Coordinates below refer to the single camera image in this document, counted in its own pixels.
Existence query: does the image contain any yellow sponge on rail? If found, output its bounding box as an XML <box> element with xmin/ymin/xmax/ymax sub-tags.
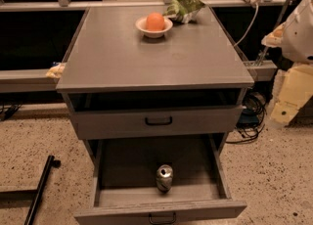
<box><xmin>46</xmin><ymin>63</ymin><xmax>66</xmax><ymax>79</ymax></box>

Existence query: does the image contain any black cable bundle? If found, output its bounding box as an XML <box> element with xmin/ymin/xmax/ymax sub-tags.
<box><xmin>225</xmin><ymin>91</ymin><xmax>268</xmax><ymax>145</ymax></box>

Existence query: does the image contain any silver 7up soda can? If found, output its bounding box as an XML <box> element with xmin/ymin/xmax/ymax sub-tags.
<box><xmin>156</xmin><ymin>164</ymin><xmax>173</xmax><ymax>193</ymax></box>

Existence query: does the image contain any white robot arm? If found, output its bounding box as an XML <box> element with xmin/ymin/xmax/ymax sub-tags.
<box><xmin>261</xmin><ymin>0</ymin><xmax>313</xmax><ymax>126</ymax></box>

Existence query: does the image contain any black metal floor bar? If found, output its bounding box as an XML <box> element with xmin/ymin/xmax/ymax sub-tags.
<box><xmin>0</xmin><ymin>155</ymin><xmax>62</xmax><ymax>225</ymax></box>

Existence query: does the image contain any black cable on floor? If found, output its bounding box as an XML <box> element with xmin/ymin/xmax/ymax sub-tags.
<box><xmin>0</xmin><ymin>103</ymin><xmax>22</xmax><ymax>121</ymax></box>

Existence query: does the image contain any grey metal frame rail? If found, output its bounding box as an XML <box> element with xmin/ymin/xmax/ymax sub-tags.
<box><xmin>0</xmin><ymin>69</ymin><xmax>59</xmax><ymax>93</ymax></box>

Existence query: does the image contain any grey top drawer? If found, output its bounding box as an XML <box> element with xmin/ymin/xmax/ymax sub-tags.
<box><xmin>68</xmin><ymin>88</ymin><xmax>243</xmax><ymax>140</ymax></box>

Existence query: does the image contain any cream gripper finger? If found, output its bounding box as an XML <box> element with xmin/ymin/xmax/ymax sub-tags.
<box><xmin>261</xmin><ymin>23</ymin><xmax>285</xmax><ymax>48</ymax></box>

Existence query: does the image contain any green chip bag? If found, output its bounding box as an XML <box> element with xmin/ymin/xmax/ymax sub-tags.
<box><xmin>163</xmin><ymin>0</ymin><xmax>205</xmax><ymax>23</ymax></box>

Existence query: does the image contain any white power cable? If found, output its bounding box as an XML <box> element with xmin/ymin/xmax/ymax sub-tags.
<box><xmin>233</xmin><ymin>2</ymin><xmax>260</xmax><ymax>48</ymax></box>

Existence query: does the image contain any grey open middle drawer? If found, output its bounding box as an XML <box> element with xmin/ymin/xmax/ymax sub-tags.
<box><xmin>74</xmin><ymin>135</ymin><xmax>246</xmax><ymax>225</ymax></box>

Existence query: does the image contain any orange fruit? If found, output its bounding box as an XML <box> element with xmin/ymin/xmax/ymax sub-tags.
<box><xmin>146</xmin><ymin>13</ymin><xmax>164</xmax><ymax>31</ymax></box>

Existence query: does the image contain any white bowl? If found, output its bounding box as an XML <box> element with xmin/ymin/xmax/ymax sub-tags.
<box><xmin>135</xmin><ymin>15</ymin><xmax>173</xmax><ymax>38</ymax></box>

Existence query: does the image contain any grey drawer cabinet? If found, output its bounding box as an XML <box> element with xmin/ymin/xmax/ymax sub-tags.
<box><xmin>57</xmin><ymin>6</ymin><xmax>253</xmax><ymax>156</ymax></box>

